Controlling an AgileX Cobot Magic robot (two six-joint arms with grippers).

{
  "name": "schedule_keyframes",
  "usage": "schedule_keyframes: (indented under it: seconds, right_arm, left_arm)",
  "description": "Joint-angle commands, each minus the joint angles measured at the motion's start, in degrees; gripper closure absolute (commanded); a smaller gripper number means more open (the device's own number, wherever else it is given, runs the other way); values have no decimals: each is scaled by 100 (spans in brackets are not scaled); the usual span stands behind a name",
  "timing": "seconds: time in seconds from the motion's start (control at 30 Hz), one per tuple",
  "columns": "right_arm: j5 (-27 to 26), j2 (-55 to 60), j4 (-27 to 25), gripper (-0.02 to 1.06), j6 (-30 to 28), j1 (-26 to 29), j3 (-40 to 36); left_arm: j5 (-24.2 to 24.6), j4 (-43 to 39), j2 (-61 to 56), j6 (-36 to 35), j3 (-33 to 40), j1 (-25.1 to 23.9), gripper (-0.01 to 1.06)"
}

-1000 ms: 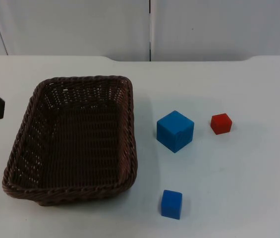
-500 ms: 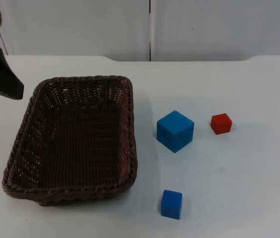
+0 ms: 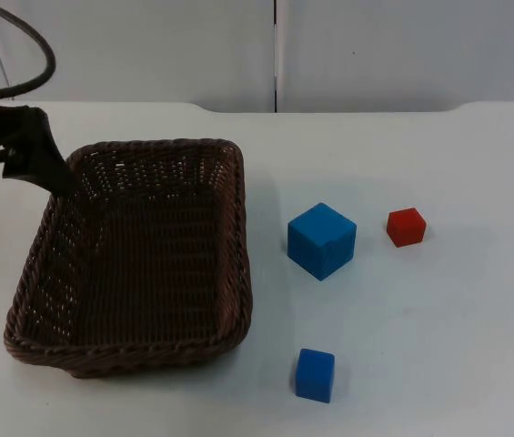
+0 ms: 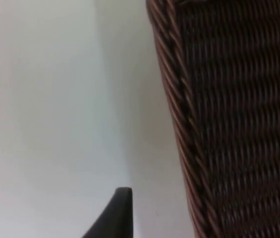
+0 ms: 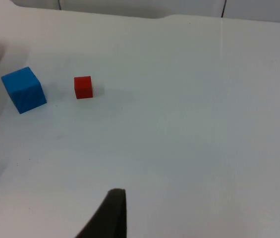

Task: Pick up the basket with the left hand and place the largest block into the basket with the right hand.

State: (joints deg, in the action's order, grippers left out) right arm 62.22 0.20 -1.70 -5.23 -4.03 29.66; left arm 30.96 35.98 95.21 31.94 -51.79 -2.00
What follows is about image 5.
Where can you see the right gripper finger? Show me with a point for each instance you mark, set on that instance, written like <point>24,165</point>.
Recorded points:
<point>110,218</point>

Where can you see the large blue cube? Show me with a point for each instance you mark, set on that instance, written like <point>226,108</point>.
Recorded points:
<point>23,89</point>

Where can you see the small red cube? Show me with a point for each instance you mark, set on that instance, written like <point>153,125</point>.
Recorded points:
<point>83,87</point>

